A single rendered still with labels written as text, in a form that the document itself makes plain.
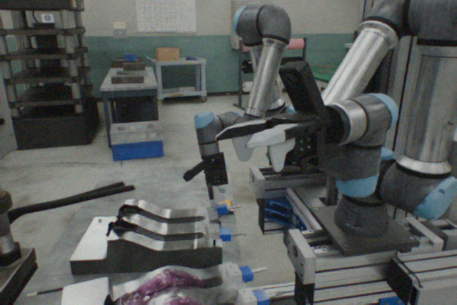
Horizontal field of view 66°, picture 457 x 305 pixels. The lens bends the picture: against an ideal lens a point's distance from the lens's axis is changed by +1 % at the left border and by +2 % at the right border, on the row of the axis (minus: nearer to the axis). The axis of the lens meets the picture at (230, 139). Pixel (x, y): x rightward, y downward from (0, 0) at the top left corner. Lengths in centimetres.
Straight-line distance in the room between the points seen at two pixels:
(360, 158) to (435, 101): 27
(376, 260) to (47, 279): 103
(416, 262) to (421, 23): 65
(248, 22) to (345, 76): 59
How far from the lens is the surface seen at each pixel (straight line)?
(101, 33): 743
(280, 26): 124
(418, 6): 87
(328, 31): 848
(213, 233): 123
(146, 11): 738
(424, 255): 120
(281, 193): 148
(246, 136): 53
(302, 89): 54
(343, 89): 80
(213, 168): 128
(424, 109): 89
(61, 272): 138
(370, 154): 68
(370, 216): 104
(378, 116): 66
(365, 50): 85
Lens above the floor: 161
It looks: 19 degrees down
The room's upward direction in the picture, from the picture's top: straight up
